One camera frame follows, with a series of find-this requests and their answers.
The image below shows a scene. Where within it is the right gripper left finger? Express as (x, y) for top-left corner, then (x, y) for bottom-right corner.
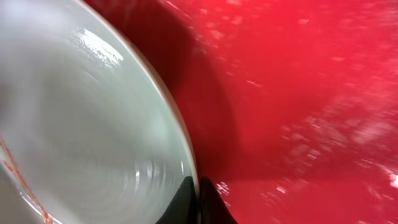
(156, 176), (197, 224)

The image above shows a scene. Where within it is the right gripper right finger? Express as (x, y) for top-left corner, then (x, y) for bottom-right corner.
(199, 177), (238, 224)

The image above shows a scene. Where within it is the red plastic tray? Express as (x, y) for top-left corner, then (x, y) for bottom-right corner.
(90, 0), (397, 223)

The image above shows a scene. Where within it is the light blue plate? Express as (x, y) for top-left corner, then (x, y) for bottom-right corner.
(1, 0), (198, 223)

